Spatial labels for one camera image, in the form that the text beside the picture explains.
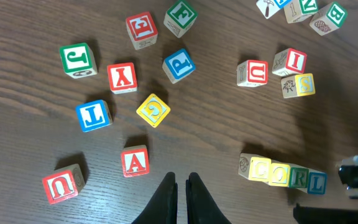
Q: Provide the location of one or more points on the yellow S block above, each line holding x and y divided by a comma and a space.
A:
298, 85

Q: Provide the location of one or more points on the blue T block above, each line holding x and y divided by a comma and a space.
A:
93, 115

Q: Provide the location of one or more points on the red U block front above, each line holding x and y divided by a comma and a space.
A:
63, 184

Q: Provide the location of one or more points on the red A block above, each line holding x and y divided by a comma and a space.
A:
135, 161

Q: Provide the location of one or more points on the red U block middle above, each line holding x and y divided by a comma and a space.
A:
252, 73

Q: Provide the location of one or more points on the green B block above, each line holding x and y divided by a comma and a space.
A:
329, 18

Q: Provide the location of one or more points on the yellow O block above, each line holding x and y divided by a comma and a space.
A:
279, 174

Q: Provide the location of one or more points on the green N block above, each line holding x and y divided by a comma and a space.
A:
300, 10

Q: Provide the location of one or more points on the yellow G block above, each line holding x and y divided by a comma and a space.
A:
153, 110

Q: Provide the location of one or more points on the green F block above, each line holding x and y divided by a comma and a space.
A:
180, 17

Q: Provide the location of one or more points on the green J block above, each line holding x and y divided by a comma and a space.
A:
78, 60

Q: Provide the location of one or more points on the blue P block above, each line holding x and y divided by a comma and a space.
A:
178, 66

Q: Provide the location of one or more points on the yellow C block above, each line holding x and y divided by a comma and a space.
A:
254, 167

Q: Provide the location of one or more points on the blue X block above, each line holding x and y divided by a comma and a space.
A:
270, 7

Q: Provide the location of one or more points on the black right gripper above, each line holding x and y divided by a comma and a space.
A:
308, 215

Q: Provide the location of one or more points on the blue L block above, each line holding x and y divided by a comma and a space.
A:
316, 182

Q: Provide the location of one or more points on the green R block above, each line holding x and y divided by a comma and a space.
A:
298, 177

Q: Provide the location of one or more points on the red u block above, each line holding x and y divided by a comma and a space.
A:
252, 73
63, 184

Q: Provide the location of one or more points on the red I block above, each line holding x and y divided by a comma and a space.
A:
289, 62

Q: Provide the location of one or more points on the red Y block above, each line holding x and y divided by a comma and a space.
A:
122, 78

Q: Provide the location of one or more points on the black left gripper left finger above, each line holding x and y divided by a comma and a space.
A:
162, 207

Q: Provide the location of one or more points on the red E block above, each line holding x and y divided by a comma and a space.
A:
142, 30

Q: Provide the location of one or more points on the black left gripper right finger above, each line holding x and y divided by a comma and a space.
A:
201, 207

